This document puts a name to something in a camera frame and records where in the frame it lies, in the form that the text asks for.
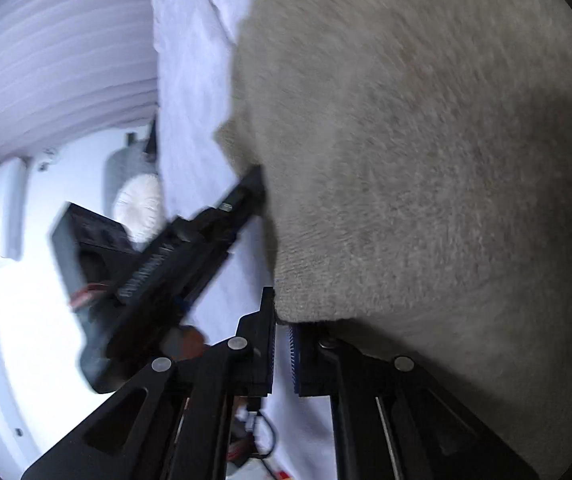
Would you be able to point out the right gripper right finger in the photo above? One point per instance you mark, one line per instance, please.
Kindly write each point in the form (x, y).
(392, 419)

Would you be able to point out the person's left hand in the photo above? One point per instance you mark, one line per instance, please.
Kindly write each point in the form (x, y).
(184, 343)

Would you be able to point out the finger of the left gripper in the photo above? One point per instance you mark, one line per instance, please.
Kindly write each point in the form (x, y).
(246, 199)

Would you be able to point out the lavender plush blanket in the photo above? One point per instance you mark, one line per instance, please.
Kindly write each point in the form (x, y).
(195, 41)

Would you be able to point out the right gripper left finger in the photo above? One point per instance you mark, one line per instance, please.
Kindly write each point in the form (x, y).
(173, 422)

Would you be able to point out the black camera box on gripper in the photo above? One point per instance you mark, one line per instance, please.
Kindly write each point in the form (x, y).
(90, 251)

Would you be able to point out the white curtain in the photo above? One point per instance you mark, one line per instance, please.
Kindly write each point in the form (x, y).
(73, 67)

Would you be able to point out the grey quilted sofa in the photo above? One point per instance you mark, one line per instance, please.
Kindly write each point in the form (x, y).
(121, 167)

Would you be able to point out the olive knit sweater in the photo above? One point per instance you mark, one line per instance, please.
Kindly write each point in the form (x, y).
(418, 160)

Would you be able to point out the white round pleated cushion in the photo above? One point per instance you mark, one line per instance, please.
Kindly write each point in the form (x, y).
(139, 208)

